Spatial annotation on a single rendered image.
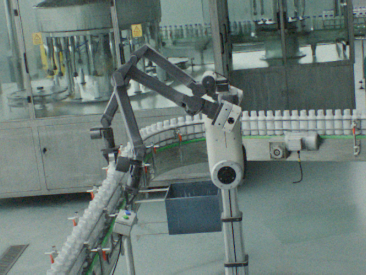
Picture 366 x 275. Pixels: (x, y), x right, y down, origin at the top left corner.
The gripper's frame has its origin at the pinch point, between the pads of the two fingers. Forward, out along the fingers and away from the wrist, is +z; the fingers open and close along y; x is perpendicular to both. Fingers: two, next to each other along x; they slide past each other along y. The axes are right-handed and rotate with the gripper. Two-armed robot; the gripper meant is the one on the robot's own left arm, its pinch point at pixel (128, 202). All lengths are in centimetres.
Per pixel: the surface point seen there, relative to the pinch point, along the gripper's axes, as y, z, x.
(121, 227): 3.7, 11.3, 0.0
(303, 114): -180, -29, 88
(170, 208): -74, 24, 19
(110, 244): -10.5, 27.2, -4.7
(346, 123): -170, -33, 117
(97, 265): 20.6, 25.5, -5.3
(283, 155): -169, 0, 82
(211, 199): -74, 12, 40
